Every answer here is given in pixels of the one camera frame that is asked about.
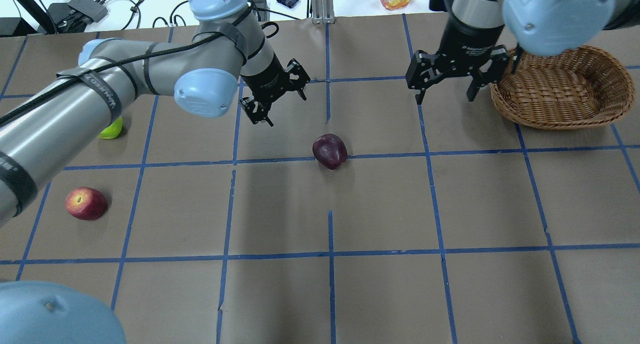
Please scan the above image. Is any black monitor stand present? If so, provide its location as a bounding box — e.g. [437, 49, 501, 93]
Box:
[15, 0, 59, 35]

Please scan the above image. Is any aluminium frame post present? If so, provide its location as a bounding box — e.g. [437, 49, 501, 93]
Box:
[310, 0, 336, 25]

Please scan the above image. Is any black power adapter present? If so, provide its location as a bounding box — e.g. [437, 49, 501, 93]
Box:
[253, 0, 270, 23]

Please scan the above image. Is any dark red apple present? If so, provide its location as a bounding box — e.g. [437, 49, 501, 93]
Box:
[311, 133, 349, 170]

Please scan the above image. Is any red yellow apple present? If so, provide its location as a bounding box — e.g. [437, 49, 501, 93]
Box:
[64, 187, 108, 221]

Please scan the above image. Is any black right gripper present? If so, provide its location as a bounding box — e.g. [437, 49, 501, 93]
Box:
[405, 19, 510, 105]

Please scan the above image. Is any green apple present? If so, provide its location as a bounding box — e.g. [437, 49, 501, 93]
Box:
[98, 117, 124, 140]

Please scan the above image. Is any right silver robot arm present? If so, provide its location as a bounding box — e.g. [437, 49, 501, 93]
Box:
[405, 0, 640, 105]

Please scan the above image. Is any woven wicker basket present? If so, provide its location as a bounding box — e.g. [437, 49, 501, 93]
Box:
[490, 45, 636, 130]

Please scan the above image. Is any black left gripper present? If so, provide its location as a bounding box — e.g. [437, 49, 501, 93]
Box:
[238, 56, 311, 127]

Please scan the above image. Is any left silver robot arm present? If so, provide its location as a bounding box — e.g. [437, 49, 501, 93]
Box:
[1, 0, 313, 343]

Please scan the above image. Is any black usb hub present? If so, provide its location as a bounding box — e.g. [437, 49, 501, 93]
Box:
[67, 0, 108, 23]

